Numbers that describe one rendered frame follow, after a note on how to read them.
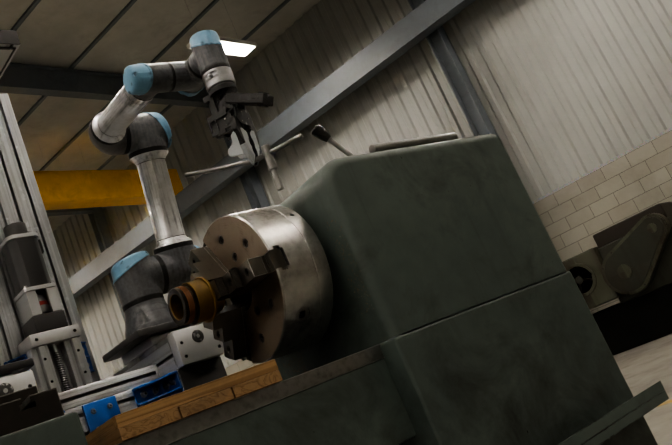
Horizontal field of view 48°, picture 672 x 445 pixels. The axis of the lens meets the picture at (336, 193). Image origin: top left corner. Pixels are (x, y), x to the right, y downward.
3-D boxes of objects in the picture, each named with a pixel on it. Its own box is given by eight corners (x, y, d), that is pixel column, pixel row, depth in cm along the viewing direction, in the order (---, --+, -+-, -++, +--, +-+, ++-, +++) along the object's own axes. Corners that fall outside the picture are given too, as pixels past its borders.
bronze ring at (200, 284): (200, 284, 159) (160, 294, 153) (217, 266, 152) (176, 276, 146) (216, 325, 156) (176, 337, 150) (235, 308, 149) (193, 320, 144)
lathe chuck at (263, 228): (254, 357, 174) (220, 223, 177) (337, 347, 150) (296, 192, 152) (220, 368, 168) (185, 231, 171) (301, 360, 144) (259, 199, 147)
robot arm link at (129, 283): (116, 313, 215) (101, 269, 218) (159, 301, 223) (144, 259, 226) (129, 299, 206) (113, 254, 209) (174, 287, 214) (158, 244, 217)
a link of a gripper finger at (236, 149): (238, 172, 184) (227, 138, 186) (258, 162, 182) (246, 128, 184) (231, 171, 181) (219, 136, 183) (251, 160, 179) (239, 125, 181)
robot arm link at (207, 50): (209, 44, 197) (222, 26, 191) (222, 81, 195) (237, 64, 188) (181, 45, 192) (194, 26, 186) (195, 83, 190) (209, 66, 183)
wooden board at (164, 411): (201, 424, 159) (194, 405, 160) (283, 380, 133) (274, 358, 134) (59, 479, 140) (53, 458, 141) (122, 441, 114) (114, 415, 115)
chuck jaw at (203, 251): (240, 287, 162) (212, 255, 170) (245, 268, 160) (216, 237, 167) (195, 299, 155) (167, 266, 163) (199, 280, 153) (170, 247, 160)
